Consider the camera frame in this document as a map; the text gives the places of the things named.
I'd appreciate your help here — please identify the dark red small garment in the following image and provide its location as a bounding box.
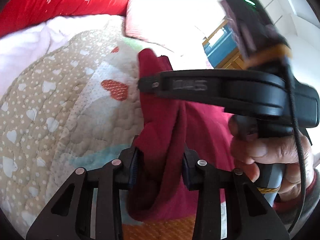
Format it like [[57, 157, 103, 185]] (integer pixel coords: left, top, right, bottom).
[[126, 48, 241, 222]]

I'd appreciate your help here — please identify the right hand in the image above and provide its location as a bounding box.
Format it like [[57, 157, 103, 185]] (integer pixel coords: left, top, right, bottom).
[[228, 117, 302, 202]]

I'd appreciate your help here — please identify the patchwork quilt bedspread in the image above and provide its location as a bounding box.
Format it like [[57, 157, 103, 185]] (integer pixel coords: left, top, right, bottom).
[[1, 30, 195, 239]]

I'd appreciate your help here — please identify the red snowflake pillow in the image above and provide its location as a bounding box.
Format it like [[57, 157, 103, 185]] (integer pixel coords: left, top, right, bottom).
[[1, 0, 129, 36]]

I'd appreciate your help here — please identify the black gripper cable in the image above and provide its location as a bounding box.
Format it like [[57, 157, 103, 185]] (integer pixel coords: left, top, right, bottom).
[[283, 55, 308, 234]]

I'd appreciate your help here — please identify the white sheet with blue cord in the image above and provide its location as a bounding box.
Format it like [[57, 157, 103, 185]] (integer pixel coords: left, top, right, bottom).
[[1, 15, 124, 95]]

